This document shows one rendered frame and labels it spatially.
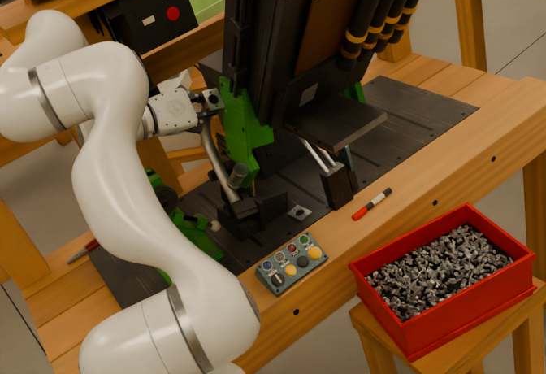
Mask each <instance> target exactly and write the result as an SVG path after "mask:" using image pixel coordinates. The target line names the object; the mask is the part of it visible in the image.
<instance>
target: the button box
mask: <svg viewBox="0 0 546 374"><path fill-rule="evenodd" d="M301 236H307V237H308V239H309V240H308V242H307V243H306V244H302V243H301V242H300V237H301ZM290 244H294V245H295V246H296V248H297V249H296V251H295V252H290V251H288V245H290ZM313 246H317V247H318V248H319V249H320V250H321V251H322V254H321V256H320V258H319V259H312V258H311V257H310V256H309V250H310V248H311V247H313ZM279 252H280V253H282V254H283V255H284V259H283V260H282V261H278V260H277V259H276V258H275V255H276V254H277V253H279ZM301 256H305V257H306V258H307V259H308V260H309V262H308V264H307V266H305V267H301V266H299V265H298V263H297V260H298V259H299V258H300V257H301ZM326 260H328V256H327V254H326V253H325V252H324V250H323V249H322V248H321V246H320V245H319V244H318V243H317V242H316V240H315V239H314V238H313V237H312V236H311V234H310V233H309V232H308V231H307V232H305V233H303V234H302V235H300V236H299V237H298V238H296V239H295V240H293V241H291V242H290V243H288V244H287V245H286V246H285V247H283V248H282V249H280V250H279V251H277V252H276V253H274V254H273V255H272V256H270V257H269V258H268V259H266V260H264V261H263V262H261V263H260V264H259V265H258V266H257V267H256V268H255V273H254V274H255V276H256V277H257V278H258V280H259V281H260V282H261V283H262V284H263V285H265V286H266V287H267V288H268V289H269V290H270V291H271V292H272V293H273V294H274V295H275V296H276V297H277V296H278V295H279V294H281V293H283V292H284V291H285V290H286V289H287V288H289V287H290V286H292V285H293V284H295V283H296V282H297V281H299V280H300V279H301V278H302V277H304V276H306V275H307V274H308V273H310V272H311V271H313V270H314V269H315V268H316V267H318V266H319V265H320V264H322V263H324V262H325V261H326ZM266 261H269V262H271V269H269V270H266V269H264V268H263V266H262V265H263V263H264V262H266ZM288 265H293V266H294V267H295V268H296V273H295V274H294V275H293V276H289V275H287V274H286V272H285V268H286V267H287V266H288ZM276 273H280V274H282V275H283V276H284V283H283V284H282V285H275V284H274V283H273V281H272V277H273V276H274V275H275V274H276Z"/></svg>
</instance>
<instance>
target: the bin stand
mask: <svg viewBox="0 0 546 374"><path fill-rule="evenodd" d="M532 280H533V284H534V285H537V289H536V290H535V291H533V295H531V296H530V297H528V298H526V299H524V300H522V301H521V302H519V303H517V304H515V305H514V306H512V307H510V308H509V309H507V310H505V311H502V312H501V313H500V314H498V315H496V316H494V317H492V318H491V319H489V320H487V321H485V322H483V323H482V324H480V325H478V326H477V327H475V328H473V329H471V330H470V331H468V332H466V333H464V334H462V335H461V336H459V337H457V338H455V339H453V340H452V341H450V342H448V343H446V344H445V345H443V346H441V347H440V348H438V349H436V350H434V351H432V352H431V353H429V354H427V355H425V356H423V357H422V358H420V359H418V360H416V361H415V362H413V363H410V361H409V362H408V360H407V358H406V357H405V356H404V355H403V353H402V352H401V350H400V349H399V348H398V347H397V345H396V344H395V342H394V341H393V340H392V339H391V338H390V336H389V335H388V334H387V333H386V331H385V330H384V329H383V327H382V326H381V325H380V323H379V322H378V321H377V319H376V318H375V317H374V316H373V315H372V314H371V312H370V311H369V309H368V308H367V307H366V305H365V304H364V303H363V301H361V302H359V303H358V304H357V305H356V306H355V307H353V308H352V309H351V310H349V316H350V318H351V321H352V324H353V328H355V329H356V330H357V331H358V335H359V337H360V340H361V343H362V348H363V350H364V353H365V356H366V361H367V364H368V367H369V369H370V374H398V372H397V367H396V364H395V360H394V357H393V354H394V355H395V356H396V357H397V358H398V359H399V360H400V361H401V362H403V363H404V364H405V365H406V366H407V367H409V368H410V369H411V370H412V371H414V372H415V373H416V374H484V371H483V358H484V357H485V356H486V355H487V354H489V353H490V352H491V351H492V350H493V349H494V348H495V347H497V346H498V345H499V344H500V343H501V342H502V341H503V340H504V339H506V338H507V336H508V335H510V334H511V333H512V337H513V357H514V368H515V374H545V370H544V317H543V304H544V303H545V302H546V283H545V282H543V281H541V280H540V279H538V278H536V277H534V276H532Z"/></svg>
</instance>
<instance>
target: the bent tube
mask: <svg viewBox="0 0 546 374"><path fill-rule="evenodd" d="M201 94H202V96H203V98H204V99H205V103H204V105H203V107H202V109H201V111H204V110H205V109H206V108H209V111H210V112H212V111H217V110H221V109H223V108H225V106H224V104H223V100H222V98H221V97H220V95H219V91H218V90H217V88H214V89H208V90H205V91H202V92H201ZM210 118H211V117H207V118H205V120H204V122H203V129H202V132H201V134H200V137H201V143H202V145H203V148H204V150H205V152H206V155H207V157H208V159H209V160H210V163H211V165H212V167H213V169H214V172H215V174H216V176H217V177H218V179H219V182H220V184H221V185H222V187H223V190H224V192H225V194H226V195H227V198H228V200H229V202H230V204H231V205H232V204H233V203H236V202H240V201H241V197H240V195H239V194H238V192H237V190H233V189H230V188H228V186H227V179H228V177H229V174H228V171H227V169H226V168H225V166H224V163H223V160H222V159H221V157H220V155H219V152H218V151H217V149H216V147H215V144H214V141H213V137H212V134H211V130H210Z"/></svg>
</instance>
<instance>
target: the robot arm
mask: <svg viewBox="0 0 546 374"><path fill-rule="evenodd" d="M147 75H148V74H147V71H146V70H145V67H144V65H143V63H142V61H141V60H140V58H139V57H138V56H137V54H136V52H135V51H134V50H131V49H130V48H128V47H127V46H125V45H123V44H121V43H118V42H114V41H104V42H99V43H96V44H93V45H91V46H90V45H89V43H88V42H87V40H86V38H85V36H84V34H83V33H82V31H81V30H80V28H79V26H78V25H77V24H76V22H75V21H74V20H73V19H72V18H71V17H69V16H68V15H66V14H64V13H62V12H60V11H55V10H42V11H38V12H37V13H35V14H34V15H33V16H32V17H31V18H30V20H29V21H28V24H27V27H26V30H25V40H24V42H23V44H22V45H21V46H20V47H19V48H18V49H17V50H16V51H15V52H14V53H13V54H12V55H11V56H10V57H9V58H8V59H7V60H6V62H5V63H4V64H3V65H2V66H1V67H0V135H3V136H4V137H5V138H7V139H9V140H11V141H16V142H21V143H28V142H34V141H40V140H42V139H45V138H47V137H51V136H53V135H55V134H58V133H60V132H63V131H65V130H67V129H69V128H72V127H74V126H76V133H77V136H78V139H79V142H80V145H81V147H82V148H81V150H80V152H79V154H78V155H77V157H76V160H75V162H74V164H73V167H72V172H71V181H72V186H73V190H74V193H75V196H76V199H77V202H78V203H79V206H80V209H81V211H82V213H83V216H84V218H85V220H86V222H87V224H88V226H89V228H90V230H91V232H92V234H93V235H94V237H95V238H96V240H97V241H98V243H99V244H100V245H101V246H102V247H103V248H104V249H105V250H107V251H108V252H109V253H111V254H112V255H114V256H116V257H118V258H120V259H123V260H126V261H128V262H132V263H139V264H144V265H149V266H152V267H157V268H159V269H161V270H163V271H164V272H165V273H166V274H167V275H168V276H169V277H170V278H171V282H172V284H171V286H170V287H169V288H167V289H165V290H163V291H161V292H159V293H157V294H155V295H153V296H151V297H149V298H147V299H145V300H142V301H140V302H138V303H136V304H134V305H132V306H130V307H128V308H126V309H124V310H122V311H120V312H118V313H116V314H114V315H112V316H111V317H109V318H107V319H106V320H103V321H102V322H101V323H100V324H98V325H97V326H95V327H94V328H93V329H92V330H91V331H90V332H89V333H88V334H87V336H86V337H85V339H84V340H83V342H82V345H81V348H80V353H79V363H78V364H77V366H78V369H79V372H80V374H245V372H244V371H243V370H242V369H241V368H240V367H238V366H237V365H235V364H234V363H230V362H231V361H232V360H234V359H236V358H238V357H239V356H241V355H242V354H244V353H245V352H246V351H247V350H248V349H249V348H250V347H251V346H252V345H253V343H254V342H255V341H256V339H257V337H258V334H259V330H260V324H261V315H260V313H259V309H258V306H257V303H256V302H255V300H254V297H253V296H252V294H251V293H250V292H249V290H248V289H247V288H246V287H245V285H244V284H243V282H242V281H241V280H239V279H238V278H237V277H236V276H234V275H233V274H232V273H231V272H230V271H228V270H227V269H226V268H225V267H224V266H223V265H221V264H220V263H218V262H217V261H215V260H214V259H212V258H211V257H210V256H209V255H208V254H206V253H205V252H203V251H202V250H200V249H199V248H198V247H197V246H195V245H194V244H193V243H192V242H191V241H190V240H189V239H188V238H187V237H186V236H185V235H184V234H183V233H182V232H181V231H180V230H179V229H178V228H177V227H176V226H175V225H174V224H173V222H172V221H171V219H170V218H169V216H168V215H167V213H166V212H165V211H164V209H163V207H162V205H161V204H160V202H159V200H158V198H157V196H156V194H155V192H154V190H153V187H152V185H151V184H150V181H149V179H148V176H147V175H146V173H145V169H144V168H143V166H142V164H141V161H140V158H139V156H138V153H137V141H142V140H144V139H149V138H151V137H152V136H153V135H155V136H156V137H167V136H173V135H178V134H182V133H188V132H190V133H197V134H201V133H202V129H203V122H204V120H205V118H207V117H211V116H214V115H217V114H218V113H219V110H217V111H212V112H210V111H209V108H206V109H205V110H204V111H201V112H195V110H194V108H193V105H192V103H194V102H197V103H202V102H205V99H204V98H203V96H202V94H201V93H200V94H198V93H194V92H192V91H190V90H187V89H186V88H185V87H184V86H183V85H179V86H178V87H177V88H176V89H172V90H169V91H167V92H164V93H160V94H158V95H155V96H153V97H151V98H148V97H149V80H148V76H147ZM195 125H197V127H196V126H195Z"/></svg>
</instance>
